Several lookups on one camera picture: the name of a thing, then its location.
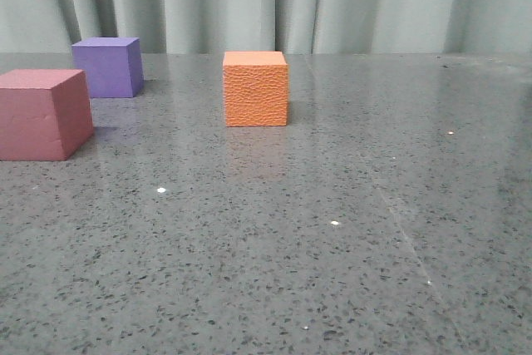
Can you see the orange foam cube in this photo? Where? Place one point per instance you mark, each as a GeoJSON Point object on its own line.
{"type": "Point", "coordinates": [255, 88]}

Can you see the pale green curtain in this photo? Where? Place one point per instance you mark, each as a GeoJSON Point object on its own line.
{"type": "Point", "coordinates": [292, 26]}

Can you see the purple foam cube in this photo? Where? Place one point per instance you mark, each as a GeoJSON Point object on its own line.
{"type": "Point", "coordinates": [112, 65]}

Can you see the pink-red foam cube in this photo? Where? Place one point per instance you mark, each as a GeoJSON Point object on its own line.
{"type": "Point", "coordinates": [45, 114]}

